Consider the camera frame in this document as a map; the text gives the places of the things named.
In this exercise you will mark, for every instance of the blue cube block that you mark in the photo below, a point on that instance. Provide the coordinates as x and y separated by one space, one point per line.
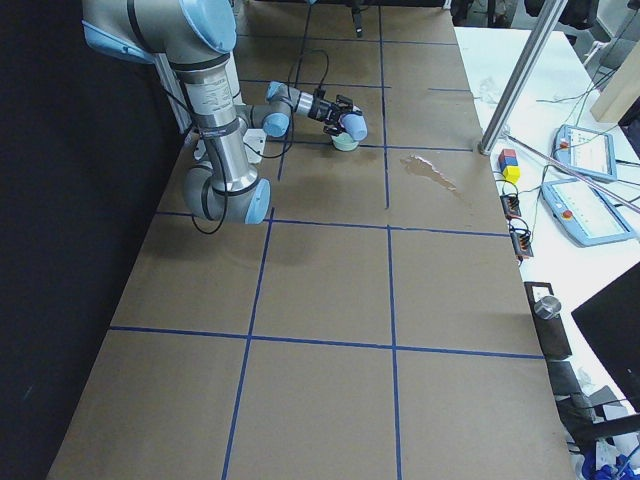
508 163

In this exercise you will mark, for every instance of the aluminium frame post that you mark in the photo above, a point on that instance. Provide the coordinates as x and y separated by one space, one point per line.
534 45

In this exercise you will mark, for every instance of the light blue plastic cup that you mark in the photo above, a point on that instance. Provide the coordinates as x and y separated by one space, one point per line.
354 124

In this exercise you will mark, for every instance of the yellow cube block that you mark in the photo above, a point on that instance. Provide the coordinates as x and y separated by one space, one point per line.
511 173

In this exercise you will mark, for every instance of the near blue teach pendant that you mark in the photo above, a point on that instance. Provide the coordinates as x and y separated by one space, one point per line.
585 214

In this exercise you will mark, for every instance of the mint green bowl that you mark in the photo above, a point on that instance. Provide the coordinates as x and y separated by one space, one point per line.
344 142

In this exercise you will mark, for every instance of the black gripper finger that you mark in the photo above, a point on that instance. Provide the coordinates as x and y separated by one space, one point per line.
344 104
356 13
333 126

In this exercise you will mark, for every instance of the silver metal cylinder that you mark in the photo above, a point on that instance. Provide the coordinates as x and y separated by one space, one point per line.
547 307

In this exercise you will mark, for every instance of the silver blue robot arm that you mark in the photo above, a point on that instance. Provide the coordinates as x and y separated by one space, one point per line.
198 38

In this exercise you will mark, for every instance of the brown paper table cover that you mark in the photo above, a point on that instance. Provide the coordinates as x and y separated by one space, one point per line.
374 327

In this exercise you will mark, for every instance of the red cube block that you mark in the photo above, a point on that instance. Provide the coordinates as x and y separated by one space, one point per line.
507 152

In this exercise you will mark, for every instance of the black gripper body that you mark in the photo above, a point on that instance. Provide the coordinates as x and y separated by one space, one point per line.
320 110

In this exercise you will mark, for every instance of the far blue teach pendant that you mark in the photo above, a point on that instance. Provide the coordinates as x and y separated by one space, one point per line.
588 151

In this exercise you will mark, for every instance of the black monitor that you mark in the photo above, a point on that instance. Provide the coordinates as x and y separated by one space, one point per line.
609 322

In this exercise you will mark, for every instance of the crumpled white tissue paper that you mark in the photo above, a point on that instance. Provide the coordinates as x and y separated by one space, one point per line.
488 91

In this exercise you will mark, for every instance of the blue teach pendant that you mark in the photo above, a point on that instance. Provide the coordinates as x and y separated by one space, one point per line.
588 151
585 214

